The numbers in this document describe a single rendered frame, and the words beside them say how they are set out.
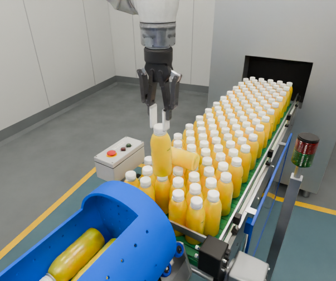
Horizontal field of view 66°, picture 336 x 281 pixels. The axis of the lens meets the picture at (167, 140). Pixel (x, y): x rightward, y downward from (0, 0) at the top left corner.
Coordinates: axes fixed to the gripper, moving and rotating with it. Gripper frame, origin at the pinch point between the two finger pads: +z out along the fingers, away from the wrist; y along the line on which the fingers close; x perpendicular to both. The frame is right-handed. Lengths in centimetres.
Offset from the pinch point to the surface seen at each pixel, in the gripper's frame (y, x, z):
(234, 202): 20, 25, 43
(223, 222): 20.1, 12.3, 43.5
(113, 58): -337, 343, 83
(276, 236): 39, 25, 52
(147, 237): 14.0, -27.0, 15.4
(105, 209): -6.8, -19.7, 23.8
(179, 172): 1.4, 10.4, 25.8
